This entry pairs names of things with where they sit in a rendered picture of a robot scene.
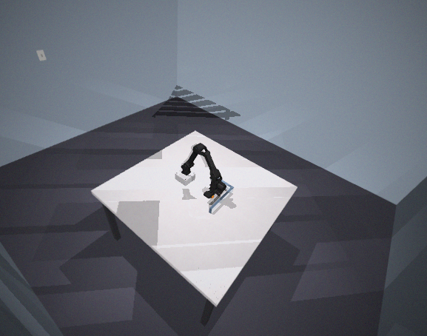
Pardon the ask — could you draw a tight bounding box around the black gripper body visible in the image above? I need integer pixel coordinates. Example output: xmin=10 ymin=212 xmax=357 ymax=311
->
xmin=204 ymin=184 xmax=217 ymax=199

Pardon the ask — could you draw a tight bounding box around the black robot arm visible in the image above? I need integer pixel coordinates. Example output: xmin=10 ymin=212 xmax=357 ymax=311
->
xmin=181 ymin=143 xmax=226 ymax=196

